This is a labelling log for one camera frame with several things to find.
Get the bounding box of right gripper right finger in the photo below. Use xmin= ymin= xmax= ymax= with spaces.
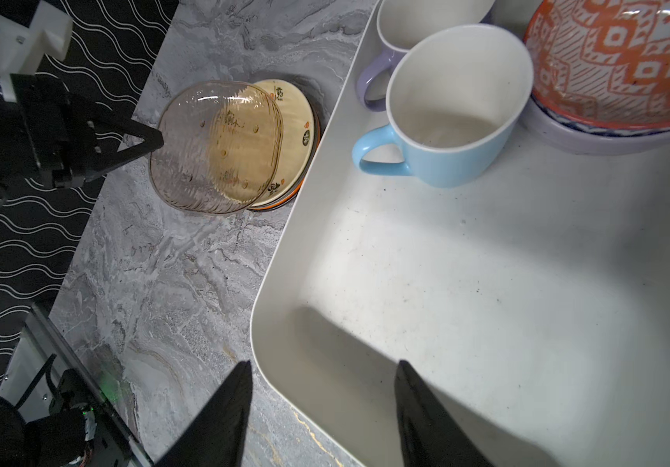
xmin=394 ymin=360 xmax=492 ymax=466

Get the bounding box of cream yellow plate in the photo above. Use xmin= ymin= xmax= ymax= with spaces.
xmin=248 ymin=79 xmax=321 ymax=211

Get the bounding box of lavender bowl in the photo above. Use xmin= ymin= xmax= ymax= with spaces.
xmin=520 ymin=97 xmax=670 ymax=156

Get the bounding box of blue patterned bowl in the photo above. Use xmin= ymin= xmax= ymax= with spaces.
xmin=531 ymin=97 xmax=670 ymax=137

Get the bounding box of white plastic bin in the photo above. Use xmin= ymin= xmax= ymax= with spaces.
xmin=250 ymin=21 xmax=670 ymax=466

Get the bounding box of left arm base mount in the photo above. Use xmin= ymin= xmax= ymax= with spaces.
xmin=0 ymin=352 xmax=155 ymax=467

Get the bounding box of lavender mug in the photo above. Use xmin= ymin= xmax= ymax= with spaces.
xmin=355 ymin=0 xmax=494 ymax=112

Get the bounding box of amber glass plate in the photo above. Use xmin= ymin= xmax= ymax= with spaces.
xmin=149 ymin=81 xmax=283 ymax=215

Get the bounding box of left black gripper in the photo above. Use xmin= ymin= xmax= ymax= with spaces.
xmin=0 ymin=75 xmax=164 ymax=189

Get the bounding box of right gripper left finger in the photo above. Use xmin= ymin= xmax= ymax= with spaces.
xmin=157 ymin=360 xmax=253 ymax=467

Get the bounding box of light blue mug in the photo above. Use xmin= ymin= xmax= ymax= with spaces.
xmin=352 ymin=25 xmax=533 ymax=188

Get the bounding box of orange patterned bowl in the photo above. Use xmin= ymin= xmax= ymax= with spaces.
xmin=524 ymin=1 xmax=670 ymax=130

